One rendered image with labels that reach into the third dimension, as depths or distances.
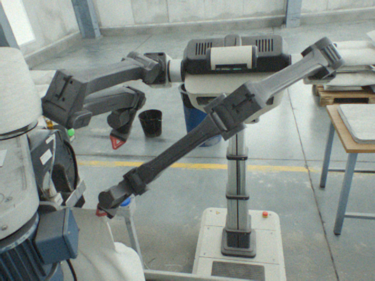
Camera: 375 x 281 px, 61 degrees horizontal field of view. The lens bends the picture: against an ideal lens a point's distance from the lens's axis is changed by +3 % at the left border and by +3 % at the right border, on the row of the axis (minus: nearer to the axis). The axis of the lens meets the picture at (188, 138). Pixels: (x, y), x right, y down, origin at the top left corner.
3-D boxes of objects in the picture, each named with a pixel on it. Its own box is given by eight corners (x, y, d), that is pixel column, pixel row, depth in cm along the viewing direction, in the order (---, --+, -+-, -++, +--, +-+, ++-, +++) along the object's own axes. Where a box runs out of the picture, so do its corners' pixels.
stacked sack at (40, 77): (73, 77, 440) (70, 67, 432) (57, 89, 403) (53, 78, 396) (30, 78, 453) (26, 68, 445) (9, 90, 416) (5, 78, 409)
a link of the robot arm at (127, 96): (76, 113, 74) (39, 93, 76) (70, 134, 76) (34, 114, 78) (151, 94, 114) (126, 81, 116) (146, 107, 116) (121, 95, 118)
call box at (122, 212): (136, 206, 156) (134, 197, 153) (131, 217, 149) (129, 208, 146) (121, 205, 157) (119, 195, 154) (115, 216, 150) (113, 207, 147)
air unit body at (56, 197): (71, 215, 113) (58, 181, 105) (64, 225, 109) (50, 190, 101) (59, 214, 114) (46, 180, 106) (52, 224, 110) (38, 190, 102)
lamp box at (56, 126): (76, 139, 125) (69, 119, 121) (70, 144, 122) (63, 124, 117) (58, 138, 127) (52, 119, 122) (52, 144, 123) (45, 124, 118)
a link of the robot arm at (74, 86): (78, 85, 70) (41, 65, 71) (68, 135, 76) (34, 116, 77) (162, 61, 109) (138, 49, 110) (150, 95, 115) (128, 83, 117)
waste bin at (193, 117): (226, 127, 377) (225, 76, 344) (223, 150, 334) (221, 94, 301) (188, 127, 386) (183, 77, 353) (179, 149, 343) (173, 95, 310)
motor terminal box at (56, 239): (83, 235, 87) (71, 203, 81) (81, 266, 78) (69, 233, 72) (50, 244, 85) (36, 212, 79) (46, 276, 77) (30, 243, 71)
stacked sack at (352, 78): (372, 74, 406) (374, 64, 399) (384, 87, 370) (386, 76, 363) (315, 77, 419) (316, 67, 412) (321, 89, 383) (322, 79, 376)
